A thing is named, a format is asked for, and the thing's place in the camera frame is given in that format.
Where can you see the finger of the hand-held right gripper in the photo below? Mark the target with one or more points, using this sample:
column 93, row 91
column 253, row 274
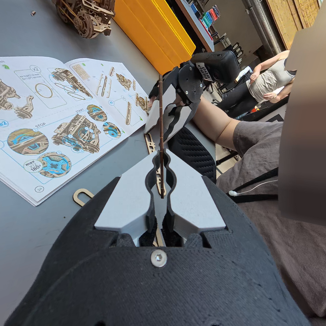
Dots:
column 154, row 117
column 184, row 114

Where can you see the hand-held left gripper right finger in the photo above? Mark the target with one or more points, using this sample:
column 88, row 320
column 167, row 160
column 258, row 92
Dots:
column 193, row 203

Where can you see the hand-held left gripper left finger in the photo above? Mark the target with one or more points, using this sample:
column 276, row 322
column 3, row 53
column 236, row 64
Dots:
column 122, row 201

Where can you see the thin wooden strip part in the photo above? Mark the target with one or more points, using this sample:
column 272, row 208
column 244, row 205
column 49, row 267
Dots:
column 161, row 132

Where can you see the wooden ladder-shaped strip part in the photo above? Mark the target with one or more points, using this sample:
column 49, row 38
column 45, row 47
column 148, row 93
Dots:
column 150, row 144

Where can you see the person's right forearm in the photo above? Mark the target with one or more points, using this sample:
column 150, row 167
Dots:
column 216, row 122

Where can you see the model instruction booklet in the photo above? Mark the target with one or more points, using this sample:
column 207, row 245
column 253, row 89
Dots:
column 63, row 122

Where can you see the wooden model car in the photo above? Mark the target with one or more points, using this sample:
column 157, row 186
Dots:
column 84, row 17

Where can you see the person's right hand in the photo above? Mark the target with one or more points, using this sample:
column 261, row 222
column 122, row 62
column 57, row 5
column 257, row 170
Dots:
column 150, row 103

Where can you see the flat wooden slotted part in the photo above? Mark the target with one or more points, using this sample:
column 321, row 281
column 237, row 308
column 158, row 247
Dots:
column 82, row 197

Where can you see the background work table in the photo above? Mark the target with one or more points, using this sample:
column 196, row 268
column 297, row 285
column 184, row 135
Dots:
column 193, row 23

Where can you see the row of coloured boxes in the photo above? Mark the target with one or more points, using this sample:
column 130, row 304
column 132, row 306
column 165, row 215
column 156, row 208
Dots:
column 210, row 16

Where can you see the yellow plastic bin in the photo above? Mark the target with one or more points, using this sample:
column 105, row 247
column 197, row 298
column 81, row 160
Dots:
column 155, row 33

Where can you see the black framed white sign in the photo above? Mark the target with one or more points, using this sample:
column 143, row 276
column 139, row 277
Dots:
column 273, row 118

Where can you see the silver ventilation duct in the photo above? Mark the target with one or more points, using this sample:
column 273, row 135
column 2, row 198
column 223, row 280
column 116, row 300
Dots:
column 262, row 23

